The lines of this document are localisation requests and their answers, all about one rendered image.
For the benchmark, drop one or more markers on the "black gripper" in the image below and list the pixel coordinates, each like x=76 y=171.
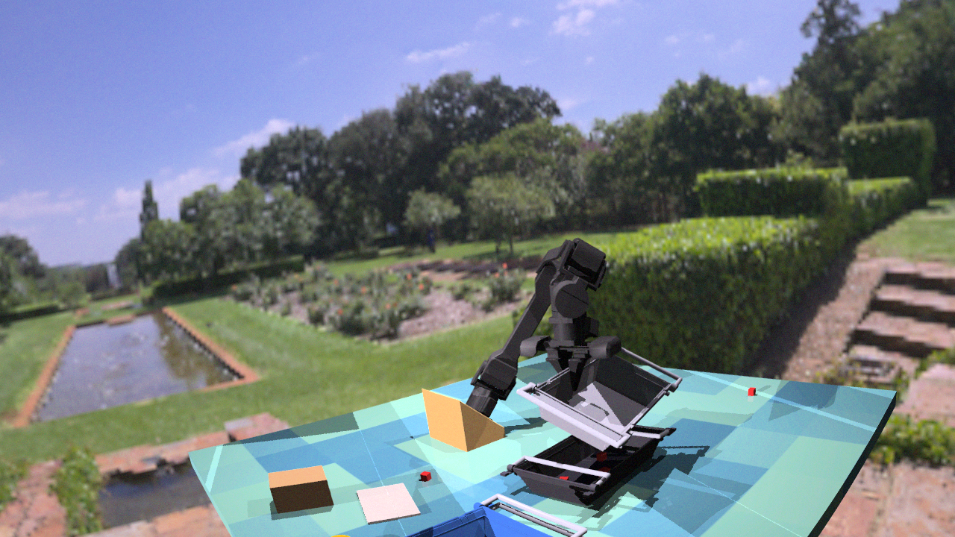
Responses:
x=569 y=332

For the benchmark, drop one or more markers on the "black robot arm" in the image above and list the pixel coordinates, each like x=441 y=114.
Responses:
x=563 y=285

